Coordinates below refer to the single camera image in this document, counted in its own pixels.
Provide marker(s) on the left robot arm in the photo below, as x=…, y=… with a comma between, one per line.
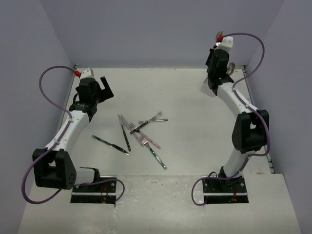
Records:
x=55, y=168

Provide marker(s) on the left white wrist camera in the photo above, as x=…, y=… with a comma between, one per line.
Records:
x=87, y=73

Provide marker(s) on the pink handled fork upper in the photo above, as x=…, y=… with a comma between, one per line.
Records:
x=157, y=120

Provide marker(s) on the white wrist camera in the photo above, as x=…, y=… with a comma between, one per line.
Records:
x=87, y=73
x=224, y=43

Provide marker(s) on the green handled knife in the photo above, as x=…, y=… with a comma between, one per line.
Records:
x=111, y=145

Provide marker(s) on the black handled knife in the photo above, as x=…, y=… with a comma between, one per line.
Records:
x=124, y=133

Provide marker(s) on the black handled spoon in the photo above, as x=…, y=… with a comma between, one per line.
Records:
x=231, y=68

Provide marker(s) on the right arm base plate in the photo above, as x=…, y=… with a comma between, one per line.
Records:
x=218, y=191

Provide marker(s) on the black handled fork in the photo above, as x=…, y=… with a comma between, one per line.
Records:
x=157, y=116

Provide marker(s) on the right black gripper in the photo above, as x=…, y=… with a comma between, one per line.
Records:
x=210, y=55

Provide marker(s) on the white divided utensil container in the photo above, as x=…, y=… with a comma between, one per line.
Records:
x=206, y=89

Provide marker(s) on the pink handled knife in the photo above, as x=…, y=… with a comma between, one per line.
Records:
x=130, y=128

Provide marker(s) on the green handled fork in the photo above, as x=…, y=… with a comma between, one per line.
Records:
x=147, y=145

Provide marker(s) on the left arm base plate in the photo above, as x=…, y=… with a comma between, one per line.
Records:
x=104, y=193

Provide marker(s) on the green handled spoon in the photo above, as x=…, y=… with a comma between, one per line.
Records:
x=219, y=34

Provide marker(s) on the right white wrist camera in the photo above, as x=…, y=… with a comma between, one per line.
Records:
x=224, y=43

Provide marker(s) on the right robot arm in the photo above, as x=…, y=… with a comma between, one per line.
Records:
x=251, y=125

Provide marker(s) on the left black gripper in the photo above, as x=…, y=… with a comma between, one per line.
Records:
x=106, y=93

